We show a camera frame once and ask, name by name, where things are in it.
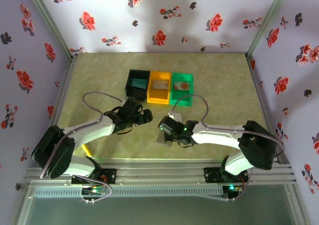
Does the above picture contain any grey card holder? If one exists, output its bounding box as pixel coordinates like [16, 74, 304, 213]
[156, 132, 174, 148]

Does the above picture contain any beige card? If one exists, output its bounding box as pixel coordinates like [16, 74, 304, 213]
[152, 80, 169, 90]

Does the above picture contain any teal card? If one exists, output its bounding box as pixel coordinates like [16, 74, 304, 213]
[131, 78, 148, 89]

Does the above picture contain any red circle print card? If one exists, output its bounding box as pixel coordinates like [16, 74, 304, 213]
[173, 81, 191, 91]

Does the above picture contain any yellow plastic bin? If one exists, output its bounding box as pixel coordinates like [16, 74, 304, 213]
[147, 70, 173, 105]

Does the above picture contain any black plastic bin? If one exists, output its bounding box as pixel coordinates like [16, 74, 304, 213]
[124, 69, 152, 103]

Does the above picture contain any green plastic bin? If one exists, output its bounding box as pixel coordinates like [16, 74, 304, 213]
[169, 72, 195, 108]

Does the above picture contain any yellow strip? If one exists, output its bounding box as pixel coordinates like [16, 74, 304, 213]
[82, 144, 93, 158]

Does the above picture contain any right base circuit board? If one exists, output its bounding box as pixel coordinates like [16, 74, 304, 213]
[228, 184, 244, 193]

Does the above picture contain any base circuit board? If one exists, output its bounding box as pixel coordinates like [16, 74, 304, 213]
[82, 186, 105, 195]
[228, 184, 244, 193]

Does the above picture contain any left base circuit board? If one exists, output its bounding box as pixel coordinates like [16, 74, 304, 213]
[82, 186, 105, 195]

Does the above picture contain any aluminium table rail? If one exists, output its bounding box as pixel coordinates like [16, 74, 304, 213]
[24, 160, 297, 186]

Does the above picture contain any grey slotted cable duct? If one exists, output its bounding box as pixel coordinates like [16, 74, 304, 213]
[33, 186, 224, 198]

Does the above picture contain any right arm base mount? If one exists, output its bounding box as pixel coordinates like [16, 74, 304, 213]
[203, 167, 249, 185]

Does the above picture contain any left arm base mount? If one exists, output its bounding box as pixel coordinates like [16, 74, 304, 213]
[71, 168, 118, 185]

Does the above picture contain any aluminium side rail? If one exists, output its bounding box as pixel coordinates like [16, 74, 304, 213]
[43, 57, 78, 162]
[245, 55, 289, 164]

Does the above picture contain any left base cable loop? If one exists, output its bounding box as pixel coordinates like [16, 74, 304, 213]
[74, 174, 113, 205]

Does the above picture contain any aluminium frame post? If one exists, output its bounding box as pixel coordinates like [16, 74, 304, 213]
[245, 0, 292, 60]
[23, 0, 75, 61]

